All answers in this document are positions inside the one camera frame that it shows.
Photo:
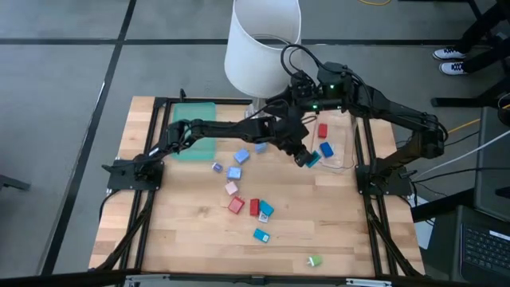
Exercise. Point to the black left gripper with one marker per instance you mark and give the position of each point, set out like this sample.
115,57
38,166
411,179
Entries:
289,133

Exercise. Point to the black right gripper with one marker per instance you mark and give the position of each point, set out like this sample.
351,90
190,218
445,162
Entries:
318,105

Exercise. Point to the teal digital timer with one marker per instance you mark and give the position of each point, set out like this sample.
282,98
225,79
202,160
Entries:
266,208
315,159
261,235

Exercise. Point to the dark blue digital timer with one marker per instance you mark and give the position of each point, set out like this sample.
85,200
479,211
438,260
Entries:
326,149

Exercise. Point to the red digital timer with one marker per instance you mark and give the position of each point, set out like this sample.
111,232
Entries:
254,207
322,130

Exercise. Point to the small light blue wall charger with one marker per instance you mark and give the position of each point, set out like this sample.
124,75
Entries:
261,147

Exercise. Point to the pale pink wall charger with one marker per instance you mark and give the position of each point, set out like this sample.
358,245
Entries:
231,187

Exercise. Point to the red wall charger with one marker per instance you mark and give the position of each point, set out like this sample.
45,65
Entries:
236,205

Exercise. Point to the small purple wall charger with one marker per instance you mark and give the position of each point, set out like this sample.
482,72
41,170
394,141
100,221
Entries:
217,167

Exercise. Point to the green cube wall charger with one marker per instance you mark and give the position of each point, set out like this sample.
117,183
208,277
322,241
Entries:
315,261

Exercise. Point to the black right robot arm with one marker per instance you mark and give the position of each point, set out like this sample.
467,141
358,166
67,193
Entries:
398,109

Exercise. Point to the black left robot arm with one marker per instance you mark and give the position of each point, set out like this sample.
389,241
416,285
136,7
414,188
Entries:
223,128

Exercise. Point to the clear plastic bin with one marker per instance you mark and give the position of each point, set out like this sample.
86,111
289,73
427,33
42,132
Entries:
338,131

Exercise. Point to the silver table lamp white shade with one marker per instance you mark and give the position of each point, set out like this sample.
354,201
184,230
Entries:
255,60

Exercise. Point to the translucent green plastic bin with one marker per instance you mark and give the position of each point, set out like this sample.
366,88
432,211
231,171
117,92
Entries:
195,113

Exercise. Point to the white sheet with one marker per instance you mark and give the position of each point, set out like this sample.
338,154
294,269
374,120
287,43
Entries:
423,235

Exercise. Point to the black side table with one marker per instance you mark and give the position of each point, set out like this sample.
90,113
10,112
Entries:
442,239

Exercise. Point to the person's white shoe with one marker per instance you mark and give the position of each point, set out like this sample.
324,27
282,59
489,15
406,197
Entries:
448,53
452,68

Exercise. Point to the grey computer box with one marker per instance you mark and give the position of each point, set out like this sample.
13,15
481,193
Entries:
494,159

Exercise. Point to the black laptop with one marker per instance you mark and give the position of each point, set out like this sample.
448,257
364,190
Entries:
484,249

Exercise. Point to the person's leg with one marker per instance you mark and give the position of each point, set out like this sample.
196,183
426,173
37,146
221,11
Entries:
482,24
486,57

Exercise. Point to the black crossbar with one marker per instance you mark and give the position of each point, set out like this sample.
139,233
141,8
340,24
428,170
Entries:
79,280

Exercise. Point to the grey stand foot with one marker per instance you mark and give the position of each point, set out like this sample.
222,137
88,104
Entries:
12,182

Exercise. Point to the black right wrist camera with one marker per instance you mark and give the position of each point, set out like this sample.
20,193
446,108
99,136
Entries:
303,85

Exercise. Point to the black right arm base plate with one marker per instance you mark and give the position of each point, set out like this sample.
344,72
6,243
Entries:
392,184

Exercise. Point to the black aluminium table frame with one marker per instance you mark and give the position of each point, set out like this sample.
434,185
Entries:
373,239

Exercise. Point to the silver bracket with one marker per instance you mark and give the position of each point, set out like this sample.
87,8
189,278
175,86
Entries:
147,278
366,282

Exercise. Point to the black desk leg frame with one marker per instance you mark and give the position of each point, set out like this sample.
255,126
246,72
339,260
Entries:
470,101

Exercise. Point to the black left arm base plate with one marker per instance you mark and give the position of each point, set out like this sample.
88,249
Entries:
123,175

